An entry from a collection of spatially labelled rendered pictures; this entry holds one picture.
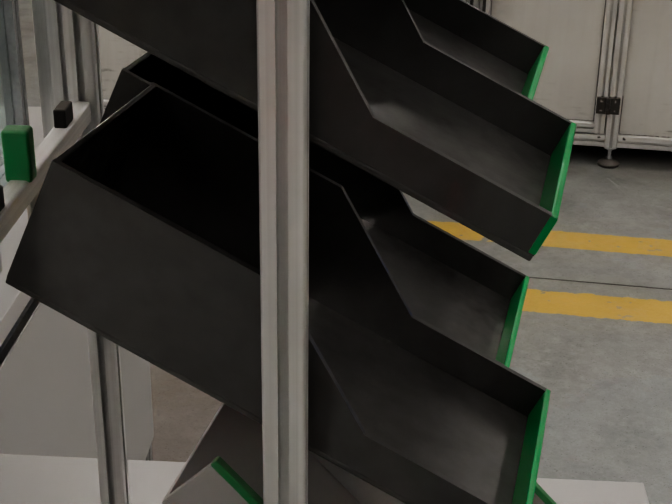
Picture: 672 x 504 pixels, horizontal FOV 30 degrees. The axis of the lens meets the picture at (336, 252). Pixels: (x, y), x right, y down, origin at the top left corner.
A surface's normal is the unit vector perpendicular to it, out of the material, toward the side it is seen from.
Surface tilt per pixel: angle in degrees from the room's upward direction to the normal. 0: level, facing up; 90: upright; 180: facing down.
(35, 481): 0
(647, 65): 90
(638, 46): 90
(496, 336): 25
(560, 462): 0
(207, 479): 90
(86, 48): 90
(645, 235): 0
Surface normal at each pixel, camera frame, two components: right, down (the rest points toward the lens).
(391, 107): 0.42, -0.78
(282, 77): -0.06, 0.41
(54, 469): 0.01, -0.91
